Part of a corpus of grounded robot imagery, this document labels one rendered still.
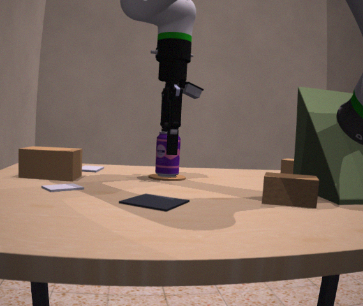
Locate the round tan cork coaster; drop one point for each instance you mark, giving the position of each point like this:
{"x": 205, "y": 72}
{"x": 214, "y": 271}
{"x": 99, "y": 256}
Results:
{"x": 177, "y": 178}

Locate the dark grey square slate coaster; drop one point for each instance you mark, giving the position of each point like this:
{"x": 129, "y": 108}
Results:
{"x": 154, "y": 202}

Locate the purple drink can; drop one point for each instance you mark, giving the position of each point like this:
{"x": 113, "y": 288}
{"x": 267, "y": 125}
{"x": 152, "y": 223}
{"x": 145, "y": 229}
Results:
{"x": 166, "y": 165}

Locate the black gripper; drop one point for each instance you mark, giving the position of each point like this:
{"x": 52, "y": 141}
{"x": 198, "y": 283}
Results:
{"x": 172, "y": 72}

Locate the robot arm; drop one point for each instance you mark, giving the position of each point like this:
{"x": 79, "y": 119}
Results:
{"x": 175, "y": 25}

